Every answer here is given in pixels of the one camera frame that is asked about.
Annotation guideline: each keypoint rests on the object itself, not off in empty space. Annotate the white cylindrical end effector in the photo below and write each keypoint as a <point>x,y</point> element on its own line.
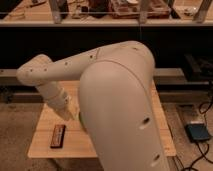
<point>56,98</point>

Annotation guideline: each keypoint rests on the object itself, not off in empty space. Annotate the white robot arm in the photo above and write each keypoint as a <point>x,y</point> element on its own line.
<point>114,98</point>

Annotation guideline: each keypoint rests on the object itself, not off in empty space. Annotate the wooden table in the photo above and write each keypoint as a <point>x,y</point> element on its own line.
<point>77,143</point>

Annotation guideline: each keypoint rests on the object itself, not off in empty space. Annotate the background shelf with clutter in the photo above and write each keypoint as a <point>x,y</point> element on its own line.
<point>109,13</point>

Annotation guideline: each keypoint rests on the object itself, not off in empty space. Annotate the blue foot pedal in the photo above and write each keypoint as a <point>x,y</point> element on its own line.
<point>197,132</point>

